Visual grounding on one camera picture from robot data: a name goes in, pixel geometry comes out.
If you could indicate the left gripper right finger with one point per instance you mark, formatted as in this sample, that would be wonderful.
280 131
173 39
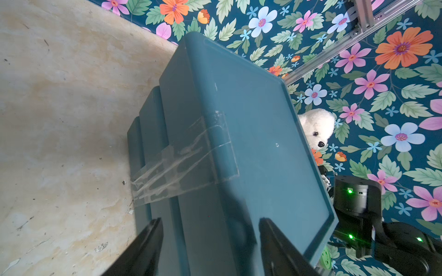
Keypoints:
283 252

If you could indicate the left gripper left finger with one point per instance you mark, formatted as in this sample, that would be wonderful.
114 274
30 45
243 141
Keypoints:
142 256

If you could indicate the teal plastic drawer cabinet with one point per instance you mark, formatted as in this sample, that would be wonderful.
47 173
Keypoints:
214 231

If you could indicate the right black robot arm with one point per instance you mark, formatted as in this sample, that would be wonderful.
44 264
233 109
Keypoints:
358 206

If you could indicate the clear adhesive tape strip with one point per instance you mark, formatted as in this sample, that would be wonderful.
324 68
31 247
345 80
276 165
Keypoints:
201 156

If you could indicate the white plush dog toy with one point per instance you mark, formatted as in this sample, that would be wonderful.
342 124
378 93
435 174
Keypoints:
318 127

